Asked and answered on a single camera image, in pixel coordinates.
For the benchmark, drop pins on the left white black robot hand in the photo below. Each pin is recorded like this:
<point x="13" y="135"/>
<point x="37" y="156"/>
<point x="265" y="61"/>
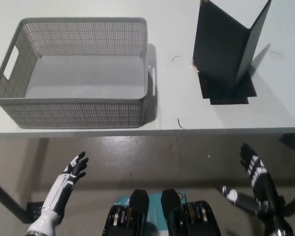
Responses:
<point x="61" y="189"/>

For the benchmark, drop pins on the black hardcover notebook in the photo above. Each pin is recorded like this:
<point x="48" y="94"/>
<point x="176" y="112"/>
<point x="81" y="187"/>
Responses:
<point x="218" y="46"/>

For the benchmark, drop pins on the black perforated foot plate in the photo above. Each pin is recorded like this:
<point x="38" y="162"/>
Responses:
<point x="34" y="207"/>

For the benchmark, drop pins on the grey perforated plastic basket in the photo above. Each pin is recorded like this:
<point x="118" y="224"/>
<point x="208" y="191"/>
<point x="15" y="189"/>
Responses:
<point x="71" y="113"/>

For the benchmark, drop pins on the black tape patch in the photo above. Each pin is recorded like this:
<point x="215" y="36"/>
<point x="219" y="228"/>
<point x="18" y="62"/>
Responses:
<point x="226" y="97"/>

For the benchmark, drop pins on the black table frame bracket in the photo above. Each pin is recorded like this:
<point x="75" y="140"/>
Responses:
<point x="293" y="141"/>

